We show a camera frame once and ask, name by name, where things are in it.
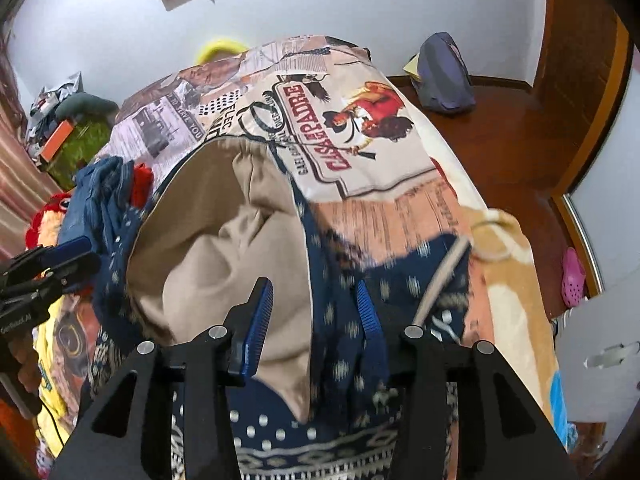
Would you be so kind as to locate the grey backpack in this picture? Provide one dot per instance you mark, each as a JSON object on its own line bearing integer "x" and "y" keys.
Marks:
{"x": 442, "y": 75}

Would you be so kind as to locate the yellow cartoon print cloth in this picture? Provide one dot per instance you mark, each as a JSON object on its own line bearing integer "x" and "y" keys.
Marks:
{"x": 50, "y": 395}

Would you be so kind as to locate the green patterned cloth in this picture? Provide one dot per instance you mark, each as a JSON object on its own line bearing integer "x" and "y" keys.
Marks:
{"x": 82, "y": 150}

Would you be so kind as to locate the pink clog shoe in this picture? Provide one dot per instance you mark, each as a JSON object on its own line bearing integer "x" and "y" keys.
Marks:
{"x": 572, "y": 275}

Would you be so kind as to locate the grey stuffed cushion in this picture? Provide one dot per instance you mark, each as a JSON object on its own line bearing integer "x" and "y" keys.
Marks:
{"x": 85, "y": 105}

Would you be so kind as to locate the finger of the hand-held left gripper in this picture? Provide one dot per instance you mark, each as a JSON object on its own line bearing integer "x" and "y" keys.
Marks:
{"x": 75, "y": 246}
{"x": 75, "y": 267}

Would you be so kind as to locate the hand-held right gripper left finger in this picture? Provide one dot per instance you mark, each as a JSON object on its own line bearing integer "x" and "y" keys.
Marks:
{"x": 257, "y": 320}

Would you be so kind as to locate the yellow curved tube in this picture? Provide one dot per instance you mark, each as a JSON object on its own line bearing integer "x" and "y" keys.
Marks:
{"x": 220, "y": 45}

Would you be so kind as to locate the red plush toy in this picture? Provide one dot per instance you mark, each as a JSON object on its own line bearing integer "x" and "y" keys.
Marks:
{"x": 47, "y": 215}

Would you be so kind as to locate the wooden door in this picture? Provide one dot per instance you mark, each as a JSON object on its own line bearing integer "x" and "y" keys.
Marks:
{"x": 575, "y": 20}

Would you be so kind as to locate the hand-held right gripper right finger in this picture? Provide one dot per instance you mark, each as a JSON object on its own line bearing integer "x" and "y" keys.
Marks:
{"x": 367, "y": 315}

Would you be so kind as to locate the printed blanket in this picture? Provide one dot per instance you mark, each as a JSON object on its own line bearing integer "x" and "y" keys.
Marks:
{"x": 380, "y": 160}

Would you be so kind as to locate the navy patterned hoodie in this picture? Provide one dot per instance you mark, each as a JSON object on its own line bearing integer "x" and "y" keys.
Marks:
{"x": 210, "y": 240}

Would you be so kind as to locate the blue jeans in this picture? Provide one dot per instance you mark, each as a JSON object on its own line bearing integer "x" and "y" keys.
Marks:
{"x": 100, "y": 200}

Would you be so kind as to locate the white board with slot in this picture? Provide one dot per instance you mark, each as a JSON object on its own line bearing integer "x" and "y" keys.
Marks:
{"x": 600, "y": 390}

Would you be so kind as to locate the person's left hand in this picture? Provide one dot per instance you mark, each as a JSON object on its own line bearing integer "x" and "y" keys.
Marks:
{"x": 22, "y": 360}

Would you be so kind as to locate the orange box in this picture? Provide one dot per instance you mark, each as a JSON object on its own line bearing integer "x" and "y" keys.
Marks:
{"x": 55, "y": 140}

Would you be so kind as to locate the striped brown curtain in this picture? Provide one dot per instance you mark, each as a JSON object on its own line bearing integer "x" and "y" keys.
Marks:
{"x": 15, "y": 175}

